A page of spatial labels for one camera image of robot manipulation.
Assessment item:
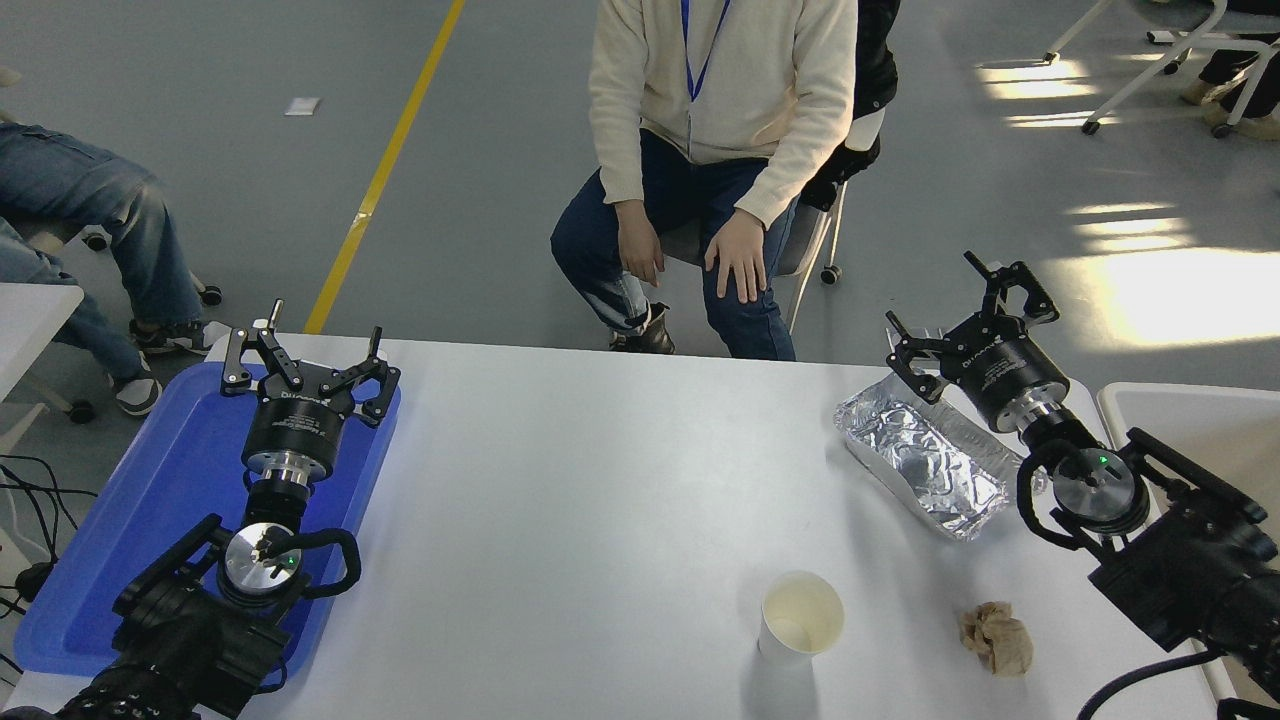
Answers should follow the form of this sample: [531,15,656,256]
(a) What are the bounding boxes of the grey chair with white legs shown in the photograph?
[655,105,886,336]

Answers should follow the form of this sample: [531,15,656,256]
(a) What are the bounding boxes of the person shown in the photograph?
[0,120,231,419]
[1180,0,1280,141]
[550,0,861,361]

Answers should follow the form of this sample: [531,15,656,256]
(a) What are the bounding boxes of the white-framed wheeled chair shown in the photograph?
[1043,0,1280,138]

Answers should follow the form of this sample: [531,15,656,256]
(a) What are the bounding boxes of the small white table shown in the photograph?
[0,283,86,456]

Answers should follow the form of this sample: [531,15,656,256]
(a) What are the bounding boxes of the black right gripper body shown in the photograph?
[942,325,1069,421]

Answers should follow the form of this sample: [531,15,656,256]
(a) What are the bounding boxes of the grey chair with castors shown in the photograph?
[18,222,223,425]

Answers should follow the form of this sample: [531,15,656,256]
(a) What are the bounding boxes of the black jacket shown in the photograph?
[800,0,901,213]

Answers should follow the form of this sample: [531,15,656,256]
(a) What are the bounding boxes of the large pale bin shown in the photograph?
[1097,382,1280,720]

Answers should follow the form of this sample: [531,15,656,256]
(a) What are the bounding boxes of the black cable with plug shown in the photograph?
[0,455,101,619]

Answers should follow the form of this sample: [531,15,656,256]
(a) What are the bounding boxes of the white paper cup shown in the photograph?
[757,571,846,666]

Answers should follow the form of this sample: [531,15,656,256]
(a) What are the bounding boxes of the blue plastic tray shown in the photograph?
[14,360,403,679]

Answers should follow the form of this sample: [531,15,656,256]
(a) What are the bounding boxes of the crumpled tan paper ball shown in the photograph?
[958,601,1035,677]

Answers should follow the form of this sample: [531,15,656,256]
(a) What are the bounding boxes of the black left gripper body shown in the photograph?
[243,388,353,473]

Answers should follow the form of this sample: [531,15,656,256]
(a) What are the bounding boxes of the person's left hand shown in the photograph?
[704,208,769,304]

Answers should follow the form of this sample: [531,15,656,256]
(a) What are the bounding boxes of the person's right hand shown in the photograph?
[614,198,666,288]

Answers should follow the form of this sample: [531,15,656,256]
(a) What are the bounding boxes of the crinkled foil tray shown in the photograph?
[834,372,1049,542]

